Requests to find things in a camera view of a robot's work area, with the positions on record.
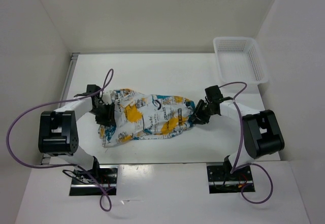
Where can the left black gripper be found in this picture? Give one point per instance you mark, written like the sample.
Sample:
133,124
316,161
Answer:
109,119

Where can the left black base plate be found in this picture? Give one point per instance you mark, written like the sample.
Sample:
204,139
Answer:
83,185

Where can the white plastic basket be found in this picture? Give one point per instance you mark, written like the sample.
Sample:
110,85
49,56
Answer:
240,59

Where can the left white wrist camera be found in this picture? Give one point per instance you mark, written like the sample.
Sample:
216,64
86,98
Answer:
106,99

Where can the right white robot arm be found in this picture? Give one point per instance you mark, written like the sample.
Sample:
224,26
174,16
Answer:
260,133

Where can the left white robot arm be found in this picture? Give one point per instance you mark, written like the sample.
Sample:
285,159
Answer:
58,133

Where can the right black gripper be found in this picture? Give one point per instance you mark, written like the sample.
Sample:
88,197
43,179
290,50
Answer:
200,119

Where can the patterned white teal yellow shorts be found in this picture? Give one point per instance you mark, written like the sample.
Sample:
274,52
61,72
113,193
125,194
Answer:
146,117

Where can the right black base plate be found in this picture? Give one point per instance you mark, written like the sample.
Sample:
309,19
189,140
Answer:
222,182

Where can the aluminium table edge rail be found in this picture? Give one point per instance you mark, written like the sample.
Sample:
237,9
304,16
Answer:
65,90

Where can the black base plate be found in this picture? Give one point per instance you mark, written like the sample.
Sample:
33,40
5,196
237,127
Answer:
222,182
83,185

